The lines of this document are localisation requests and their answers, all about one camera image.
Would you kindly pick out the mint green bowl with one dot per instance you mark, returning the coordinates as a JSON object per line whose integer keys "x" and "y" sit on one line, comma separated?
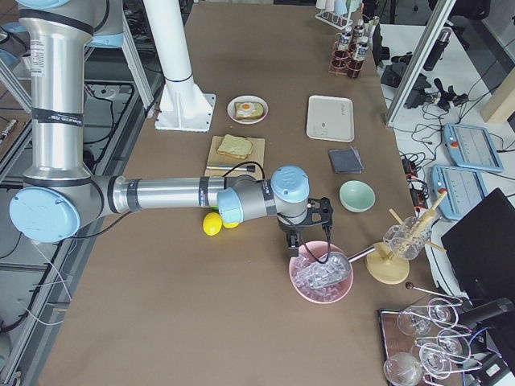
{"x": 356, "y": 196}

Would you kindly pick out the wine glass left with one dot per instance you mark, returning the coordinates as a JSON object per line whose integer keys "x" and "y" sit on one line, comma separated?
{"x": 414, "y": 321}

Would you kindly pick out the yellow lemon front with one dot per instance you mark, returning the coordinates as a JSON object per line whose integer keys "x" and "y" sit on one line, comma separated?
{"x": 212, "y": 224}

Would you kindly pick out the black thermos bottle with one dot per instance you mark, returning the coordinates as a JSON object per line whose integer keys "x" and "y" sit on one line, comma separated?
{"x": 438, "y": 49}

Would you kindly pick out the dark drink bottle left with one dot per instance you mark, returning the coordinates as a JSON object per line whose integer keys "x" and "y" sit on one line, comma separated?
{"x": 343, "y": 42}

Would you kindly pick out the blue teach pendant upper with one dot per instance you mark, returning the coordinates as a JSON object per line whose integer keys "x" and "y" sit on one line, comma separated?
{"x": 471, "y": 147}

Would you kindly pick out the blue teach pendant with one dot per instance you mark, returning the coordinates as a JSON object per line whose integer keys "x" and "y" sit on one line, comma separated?
{"x": 471, "y": 147}
{"x": 465, "y": 189}

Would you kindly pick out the cream rabbit tray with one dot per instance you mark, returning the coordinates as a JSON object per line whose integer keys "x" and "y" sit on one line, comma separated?
{"x": 330, "y": 118}

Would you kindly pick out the dark drink bottle middle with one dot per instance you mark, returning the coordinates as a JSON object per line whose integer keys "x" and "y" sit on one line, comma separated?
{"x": 358, "y": 31}

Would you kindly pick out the robot arm white base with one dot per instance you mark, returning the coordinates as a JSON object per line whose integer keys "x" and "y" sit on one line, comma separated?
{"x": 183, "y": 105}

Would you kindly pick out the dark drink bottle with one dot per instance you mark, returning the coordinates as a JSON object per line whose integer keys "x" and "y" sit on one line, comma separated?
{"x": 358, "y": 31}
{"x": 358, "y": 57}
{"x": 343, "y": 42}

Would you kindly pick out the grey folded cloth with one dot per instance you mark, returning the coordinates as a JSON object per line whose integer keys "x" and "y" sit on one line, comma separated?
{"x": 346, "y": 161}

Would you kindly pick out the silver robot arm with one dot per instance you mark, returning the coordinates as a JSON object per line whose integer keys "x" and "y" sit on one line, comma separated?
{"x": 60, "y": 196}

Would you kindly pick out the white round plate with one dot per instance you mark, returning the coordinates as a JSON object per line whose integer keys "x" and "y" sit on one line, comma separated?
{"x": 230, "y": 108}

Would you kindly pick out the wine glass bottom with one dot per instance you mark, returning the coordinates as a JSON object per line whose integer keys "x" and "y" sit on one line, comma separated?
{"x": 403, "y": 369}

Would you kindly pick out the aluminium frame post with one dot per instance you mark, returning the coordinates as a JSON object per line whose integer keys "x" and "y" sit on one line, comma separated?
{"x": 428, "y": 38}

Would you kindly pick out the pink bowl with ice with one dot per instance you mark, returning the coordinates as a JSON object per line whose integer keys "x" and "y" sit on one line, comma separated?
{"x": 303, "y": 270}

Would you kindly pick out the black laptop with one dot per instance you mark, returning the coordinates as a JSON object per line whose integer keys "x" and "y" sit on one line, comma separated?
{"x": 480, "y": 248}

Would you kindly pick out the yellow lemon behind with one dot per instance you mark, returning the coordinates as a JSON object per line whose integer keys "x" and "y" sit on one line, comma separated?
{"x": 230, "y": 225}

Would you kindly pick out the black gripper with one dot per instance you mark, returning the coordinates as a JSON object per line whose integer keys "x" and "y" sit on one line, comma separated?
{"x": 290, "y": 231}

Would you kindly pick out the bread slice with fried egg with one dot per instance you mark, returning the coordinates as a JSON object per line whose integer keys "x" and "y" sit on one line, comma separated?
{"x": 248, "y": 110}

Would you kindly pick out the copper wire bottle rack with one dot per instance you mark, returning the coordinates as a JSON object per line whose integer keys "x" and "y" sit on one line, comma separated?
{"x": 340, "y": 66}

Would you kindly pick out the dark drink bottle right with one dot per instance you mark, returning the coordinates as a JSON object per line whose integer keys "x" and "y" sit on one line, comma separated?
{"x": 358, "y": 57}

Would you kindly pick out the metal ice scoop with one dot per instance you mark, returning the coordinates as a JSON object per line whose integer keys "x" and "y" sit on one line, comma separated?
{"x": 336, "y": 267}

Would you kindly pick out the metal knife black handle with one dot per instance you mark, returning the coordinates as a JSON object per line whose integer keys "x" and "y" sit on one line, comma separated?
{"x": 247, "y": 167}

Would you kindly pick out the wine glass rack tray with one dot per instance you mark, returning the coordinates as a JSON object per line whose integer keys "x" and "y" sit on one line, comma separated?
{"x": 446, "y": 331}

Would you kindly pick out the blue teach pendant lower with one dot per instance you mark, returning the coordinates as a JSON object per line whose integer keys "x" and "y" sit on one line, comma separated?
{"x": 465, "y": 189}

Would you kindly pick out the yellow lemon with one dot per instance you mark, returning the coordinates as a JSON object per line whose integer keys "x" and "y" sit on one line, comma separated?
{"x": 230, "y": 225}
{"x": 212, "y": 224}

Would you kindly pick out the clear glass mug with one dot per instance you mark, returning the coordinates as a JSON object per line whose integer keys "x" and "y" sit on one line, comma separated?
{"x": 407, "y": 240}

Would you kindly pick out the wooden glass stand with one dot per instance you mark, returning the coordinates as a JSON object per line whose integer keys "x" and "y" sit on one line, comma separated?
{"x": 389, "y": 269}

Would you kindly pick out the wooden cutting board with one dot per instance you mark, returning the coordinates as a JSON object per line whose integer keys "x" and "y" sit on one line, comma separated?
{"x": 215, "y": 159}

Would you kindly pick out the wine glass centre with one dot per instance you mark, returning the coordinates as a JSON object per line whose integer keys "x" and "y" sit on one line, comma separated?
{"x": 435, "y": 361}

